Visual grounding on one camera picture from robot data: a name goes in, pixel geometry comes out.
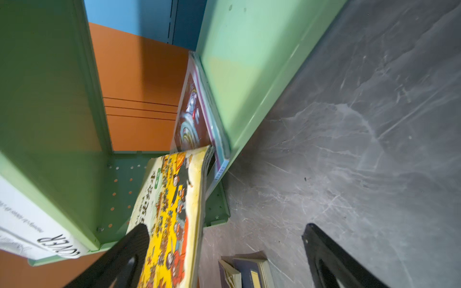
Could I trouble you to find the dark blue book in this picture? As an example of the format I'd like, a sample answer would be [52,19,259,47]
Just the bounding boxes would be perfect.
[232,251,276,288]
[218,259,242,288]

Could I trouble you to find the dark blue book left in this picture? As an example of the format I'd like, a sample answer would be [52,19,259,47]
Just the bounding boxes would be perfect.
[218,259,242,288]

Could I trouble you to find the white book brown bars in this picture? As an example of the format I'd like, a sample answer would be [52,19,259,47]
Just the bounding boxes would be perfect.
[0,230,54,260]

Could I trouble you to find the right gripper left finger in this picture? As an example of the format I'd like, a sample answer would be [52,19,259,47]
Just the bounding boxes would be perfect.
[66,224,150,288]

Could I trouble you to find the dark blue book right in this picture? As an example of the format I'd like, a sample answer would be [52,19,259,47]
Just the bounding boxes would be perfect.
[232,251,276,288]

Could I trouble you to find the white LOVER book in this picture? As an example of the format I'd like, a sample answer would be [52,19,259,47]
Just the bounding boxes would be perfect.
[1,178,88,259]

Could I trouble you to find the light blue book underneath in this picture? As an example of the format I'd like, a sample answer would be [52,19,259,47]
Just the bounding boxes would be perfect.
[170,52,231,197]

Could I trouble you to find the yellow Chinese history picture book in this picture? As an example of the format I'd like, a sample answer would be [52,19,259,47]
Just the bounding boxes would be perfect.
[127,146,214,288]

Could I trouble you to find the green desktop shelf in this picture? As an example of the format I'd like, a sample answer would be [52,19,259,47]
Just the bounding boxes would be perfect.
[1,1,345,255]

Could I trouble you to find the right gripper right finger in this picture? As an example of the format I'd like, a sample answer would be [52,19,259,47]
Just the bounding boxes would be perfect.
[302,223,387,288]

